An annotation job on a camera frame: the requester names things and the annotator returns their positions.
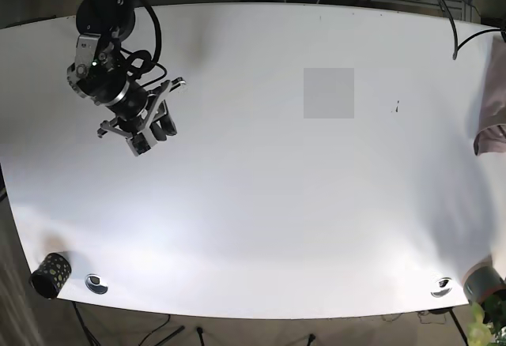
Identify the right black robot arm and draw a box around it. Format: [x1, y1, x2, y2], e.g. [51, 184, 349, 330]
[67, 0, 186, 156]

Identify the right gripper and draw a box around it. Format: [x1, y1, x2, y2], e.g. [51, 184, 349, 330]
[97, 77, 187, 156]

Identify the left silver table grommet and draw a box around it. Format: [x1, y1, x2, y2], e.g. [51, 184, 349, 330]
[85, 274, 108, 295]

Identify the right silver table grommet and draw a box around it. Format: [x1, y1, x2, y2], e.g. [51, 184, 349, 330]
[430, 277, 453, 299]

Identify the green potted plant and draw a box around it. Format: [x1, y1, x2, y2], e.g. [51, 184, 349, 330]
[466, 294, 505, 346]

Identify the dusty pink garment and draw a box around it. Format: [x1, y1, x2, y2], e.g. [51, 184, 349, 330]
[474, 37, 505, 156]

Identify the black gold-dotted cup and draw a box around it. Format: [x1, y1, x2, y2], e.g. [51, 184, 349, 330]
[29, 253, 72, 299]

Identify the grey flower pot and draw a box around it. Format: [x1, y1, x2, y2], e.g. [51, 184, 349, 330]
[463, 263, 505, 304]

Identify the silver table grommet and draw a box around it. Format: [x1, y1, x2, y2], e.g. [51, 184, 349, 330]
[85, 274, 108, 295]
[430, 277, 453, 299]

